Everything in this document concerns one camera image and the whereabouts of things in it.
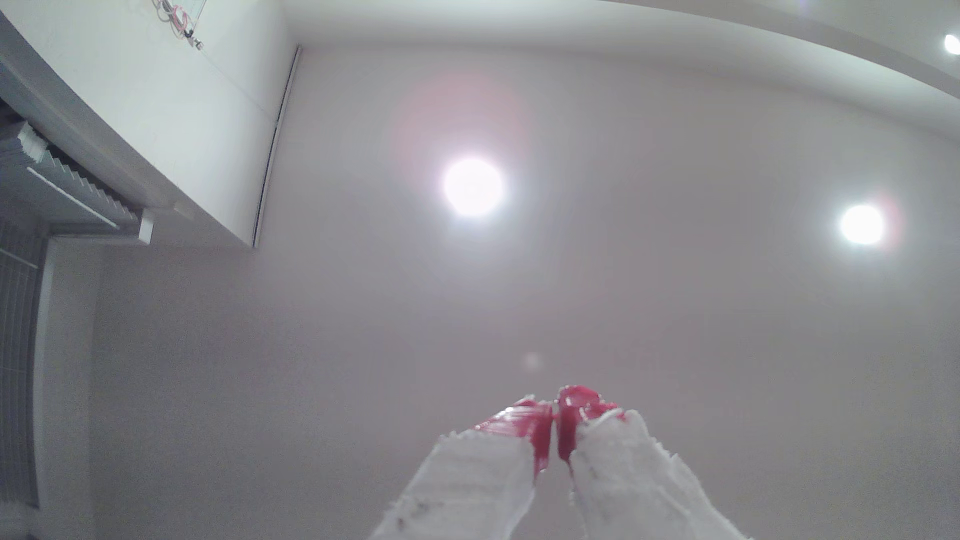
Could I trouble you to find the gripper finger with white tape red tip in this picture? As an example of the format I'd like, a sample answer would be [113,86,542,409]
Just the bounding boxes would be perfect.
[367,396,556,540]
[556,385,751,540]

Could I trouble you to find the grey window blind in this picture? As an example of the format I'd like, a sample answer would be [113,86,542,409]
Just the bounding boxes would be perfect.
[0,120,156,511]

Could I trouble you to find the red white wire bundle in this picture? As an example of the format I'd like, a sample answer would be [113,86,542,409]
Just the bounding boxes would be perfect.
[153,0,205,51]

